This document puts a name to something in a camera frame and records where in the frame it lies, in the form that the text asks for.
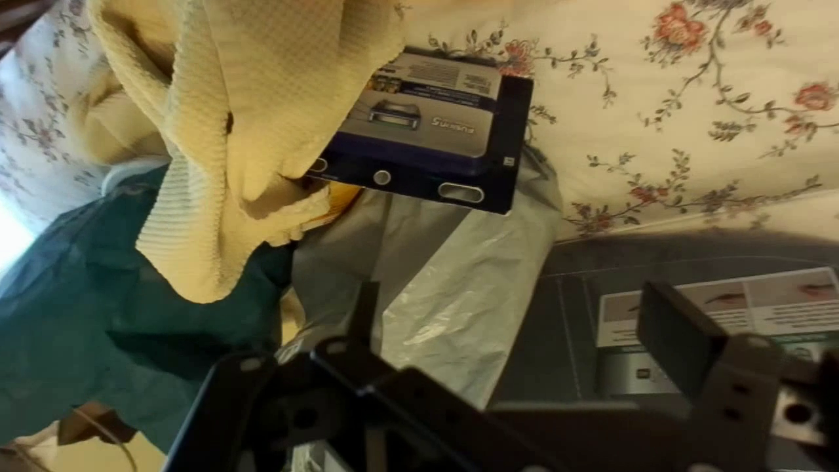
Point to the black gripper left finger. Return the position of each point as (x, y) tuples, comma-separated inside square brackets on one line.
[(364, 316)]

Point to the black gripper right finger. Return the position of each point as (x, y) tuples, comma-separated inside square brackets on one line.
[(684, 341)]

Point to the cream towel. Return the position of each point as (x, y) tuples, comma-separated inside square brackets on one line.
[(236, 133)]

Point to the floral bed sheet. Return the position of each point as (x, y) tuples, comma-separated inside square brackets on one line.
[(697, 133)]

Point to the grey plastic bag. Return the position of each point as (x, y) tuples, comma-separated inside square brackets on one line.
[(455, 290)]

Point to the clear plastic storage bin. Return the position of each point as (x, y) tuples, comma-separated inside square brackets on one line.
[(558, 316)]

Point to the dark printed box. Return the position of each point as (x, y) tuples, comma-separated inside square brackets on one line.
[(421, 167)]

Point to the teal cloth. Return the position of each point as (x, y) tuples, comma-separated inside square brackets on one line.
[(79, 324)]

